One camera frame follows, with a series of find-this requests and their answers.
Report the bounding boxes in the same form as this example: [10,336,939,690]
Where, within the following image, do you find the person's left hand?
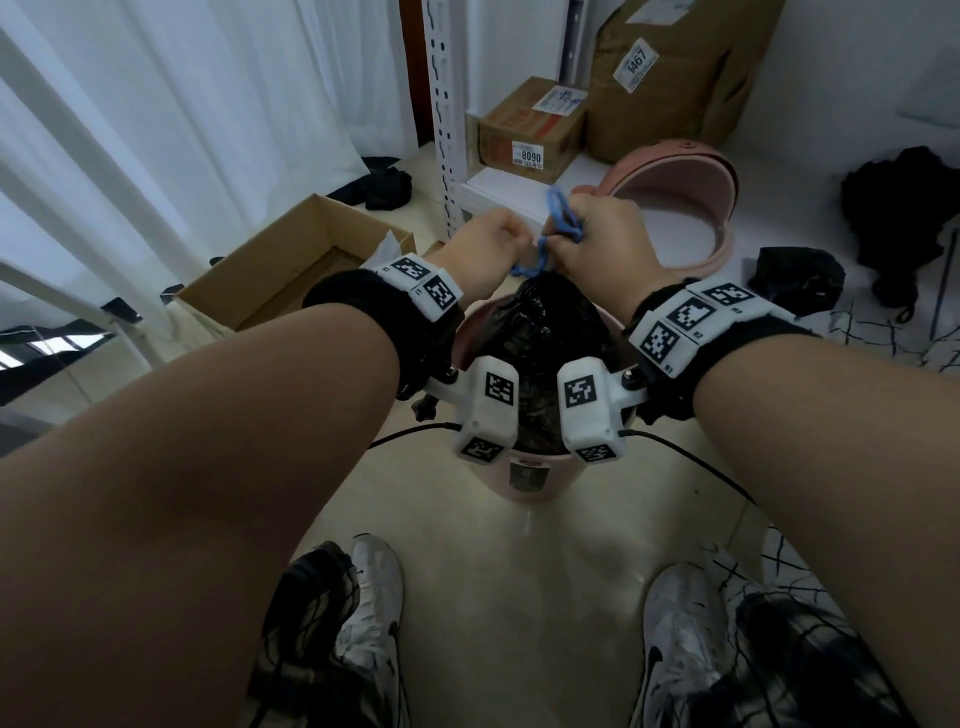
[427,208,538,309]

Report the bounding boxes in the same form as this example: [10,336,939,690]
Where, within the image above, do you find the person's right hand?
[541,193,680,324]

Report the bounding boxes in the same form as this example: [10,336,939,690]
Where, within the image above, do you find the black drawstring trash bag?
[479,185,625,455]

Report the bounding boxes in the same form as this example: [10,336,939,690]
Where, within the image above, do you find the pink bin lid ring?
[573,140,740,280]

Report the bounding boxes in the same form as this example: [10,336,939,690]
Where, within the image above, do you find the glossy black trash bag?
[747,245,847,316]

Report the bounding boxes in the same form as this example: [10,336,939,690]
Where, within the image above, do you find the pink trash bin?
[449,296,639,504]

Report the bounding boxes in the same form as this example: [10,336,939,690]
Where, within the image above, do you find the person's left forearm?
[0,303,399,728]

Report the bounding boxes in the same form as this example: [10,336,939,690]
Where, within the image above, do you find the black white marker wristband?
[303,253,466,399]
[626,277,819,425]

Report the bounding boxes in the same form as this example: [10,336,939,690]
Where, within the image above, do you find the white metal shelf rack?
[421,0,960,354]

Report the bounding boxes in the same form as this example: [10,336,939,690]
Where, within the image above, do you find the small brown cardboard box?
[477,76,589,185]

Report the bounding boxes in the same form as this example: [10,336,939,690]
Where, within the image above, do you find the large brown cardboard box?
[584,0,787,165]

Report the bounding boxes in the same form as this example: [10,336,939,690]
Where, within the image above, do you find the open cardboard box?
[176,193,418,333]

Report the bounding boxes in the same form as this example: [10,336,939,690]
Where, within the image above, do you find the white sheer curtain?
[0,0,421,309]

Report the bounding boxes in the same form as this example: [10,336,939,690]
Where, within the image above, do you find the white black grid cloth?
[701,217,960,661]

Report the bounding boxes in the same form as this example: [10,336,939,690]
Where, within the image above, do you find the white sneaker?
[629,562,740,728]
[333,533,410,728]

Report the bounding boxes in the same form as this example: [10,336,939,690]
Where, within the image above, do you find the black white plaid trousers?
[239,541,920,728]

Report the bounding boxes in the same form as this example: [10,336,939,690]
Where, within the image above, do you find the black glossy board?
[0,326,118,410]

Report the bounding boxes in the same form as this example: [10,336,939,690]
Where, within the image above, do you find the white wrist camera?
[556,357,648,465]
[423,356,520,465]

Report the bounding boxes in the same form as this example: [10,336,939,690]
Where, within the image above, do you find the black camera cable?
[367,421,463,451]
[618,428,757,505]

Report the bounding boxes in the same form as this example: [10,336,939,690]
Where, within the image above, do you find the white wall plate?
[896,48,960,129]

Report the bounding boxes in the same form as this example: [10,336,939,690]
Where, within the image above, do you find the white metal frame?
[0,33,196,373]

